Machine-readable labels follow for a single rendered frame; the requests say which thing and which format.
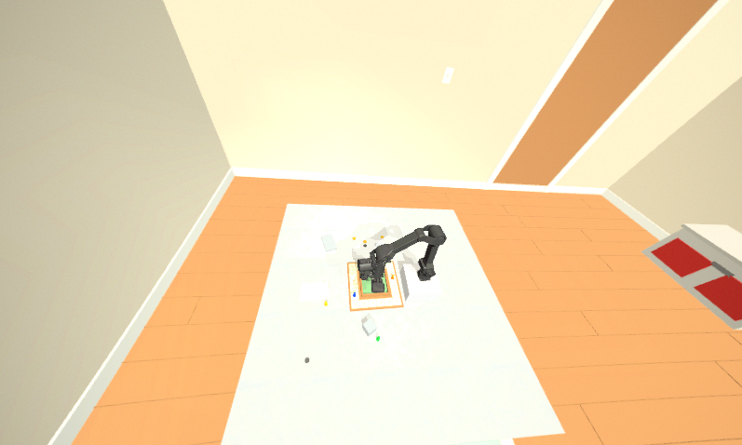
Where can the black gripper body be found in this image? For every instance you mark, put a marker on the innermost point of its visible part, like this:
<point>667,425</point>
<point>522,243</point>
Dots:
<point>377,285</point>

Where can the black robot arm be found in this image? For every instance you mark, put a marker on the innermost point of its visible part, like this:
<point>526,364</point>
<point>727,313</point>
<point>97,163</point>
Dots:
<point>386,252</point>

